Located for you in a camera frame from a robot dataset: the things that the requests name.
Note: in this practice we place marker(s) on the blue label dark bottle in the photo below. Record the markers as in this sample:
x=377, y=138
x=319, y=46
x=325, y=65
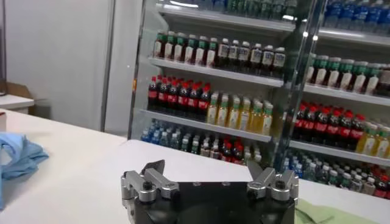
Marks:
x=267, y=58
x=223, y=51
x=278, y=60
x=233, y=53
x=256, y=57
x=243, y=54

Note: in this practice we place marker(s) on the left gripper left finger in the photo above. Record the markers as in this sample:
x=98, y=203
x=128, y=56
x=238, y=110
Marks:
x=152, y=184

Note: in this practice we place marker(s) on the red cap cola bottle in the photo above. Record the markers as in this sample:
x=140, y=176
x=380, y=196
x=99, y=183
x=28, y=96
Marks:
x=332, y=129
x=345, y=131
x=192, y=102
x=152, y=95
x=182, y=100
x=309, y=124
x=320, y=127
x=204, y=105
x=162, y=97
x=300, y=123
x=357, y=134
x=172, y=99

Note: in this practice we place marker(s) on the metal beverage display shelf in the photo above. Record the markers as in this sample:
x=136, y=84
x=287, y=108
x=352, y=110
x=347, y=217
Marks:
x=213, y=73
x=344, y=94

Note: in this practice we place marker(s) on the open cardboard box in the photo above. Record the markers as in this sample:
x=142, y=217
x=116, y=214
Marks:
x=18, y=89

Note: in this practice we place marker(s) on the beige label dark bottle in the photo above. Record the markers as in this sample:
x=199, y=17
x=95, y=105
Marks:
x=385, y=82

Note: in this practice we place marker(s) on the yellow juice bottle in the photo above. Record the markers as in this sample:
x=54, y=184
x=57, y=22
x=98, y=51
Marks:
x=267, y=123
x=234, y=117
x=212, y=112
x=383, y=146
x=244, y=119
x=368, y=143
x=256, y=121
x=223, y=115

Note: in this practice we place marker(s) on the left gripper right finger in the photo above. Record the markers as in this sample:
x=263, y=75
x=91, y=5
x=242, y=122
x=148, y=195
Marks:
x=268, y=182

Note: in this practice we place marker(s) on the green cap tea bottle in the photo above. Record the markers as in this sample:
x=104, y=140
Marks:
x=346, y=79
x=201, y=54
x=359, y=82
x=372, y=84
x=169, y=50
x=333, y=77
x=179, y=51
x=158, y=48
x=190, y=53
x=211, y=56
x=321, y=76
x=310, y=73

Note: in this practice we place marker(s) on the light blue crumpled cloth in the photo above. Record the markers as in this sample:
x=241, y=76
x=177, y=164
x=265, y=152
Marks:
x=21, y=155

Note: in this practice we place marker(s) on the light green t-shirt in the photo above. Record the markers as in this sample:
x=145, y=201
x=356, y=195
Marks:
x=323, y=214

